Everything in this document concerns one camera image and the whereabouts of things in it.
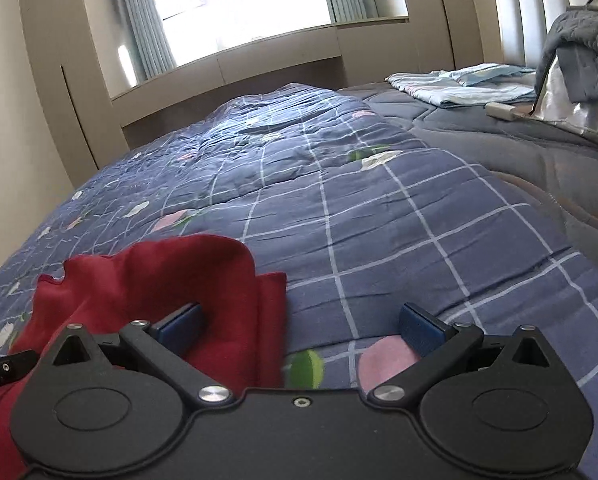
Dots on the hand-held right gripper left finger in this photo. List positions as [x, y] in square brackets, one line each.
[181, 330]

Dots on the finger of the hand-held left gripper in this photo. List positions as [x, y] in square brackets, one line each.
[4, 367]

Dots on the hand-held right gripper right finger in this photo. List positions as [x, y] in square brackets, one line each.
[421, 332]

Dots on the dark red garment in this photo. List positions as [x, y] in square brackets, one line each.
[179, 275]

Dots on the blue checked floral blanket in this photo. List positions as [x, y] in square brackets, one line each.
[379, 220]

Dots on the grey quilted mattress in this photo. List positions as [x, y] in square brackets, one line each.
[529, 155]

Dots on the small white box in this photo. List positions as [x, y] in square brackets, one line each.
[500, 111]

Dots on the light blue striped cloth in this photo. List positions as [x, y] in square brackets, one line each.
[459, 87]

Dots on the silver foil bag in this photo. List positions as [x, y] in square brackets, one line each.
[559, 100]

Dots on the beige built-in cabinet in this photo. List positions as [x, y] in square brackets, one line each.
[279, 65]

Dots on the white framed window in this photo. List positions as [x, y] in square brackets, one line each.
[249, 5]

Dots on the grey quilted comforter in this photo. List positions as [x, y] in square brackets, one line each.
[589, 45]

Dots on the grey padded wooden headboard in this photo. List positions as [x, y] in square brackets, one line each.
[524, 15]

